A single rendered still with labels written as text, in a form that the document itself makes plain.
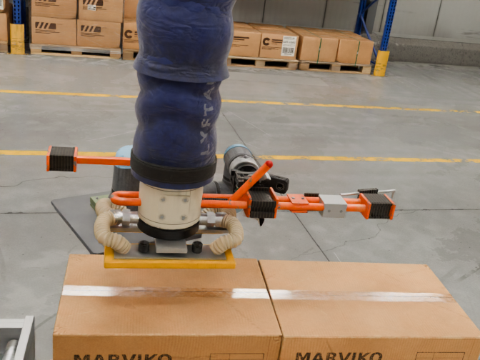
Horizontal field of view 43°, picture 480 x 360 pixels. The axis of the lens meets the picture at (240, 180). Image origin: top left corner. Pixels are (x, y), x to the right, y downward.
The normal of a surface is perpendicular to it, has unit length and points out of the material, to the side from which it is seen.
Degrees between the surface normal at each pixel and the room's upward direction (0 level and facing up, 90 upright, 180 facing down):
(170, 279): 0
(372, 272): 0
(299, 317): 0
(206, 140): 73
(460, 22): 90
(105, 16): 91
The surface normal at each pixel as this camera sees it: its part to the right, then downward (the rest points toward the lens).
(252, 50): 0.25, 0.42
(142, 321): 0.11, -0.91
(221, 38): 0.74, 0.34
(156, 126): -0.52, 0.02
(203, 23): 0.32, 0.16
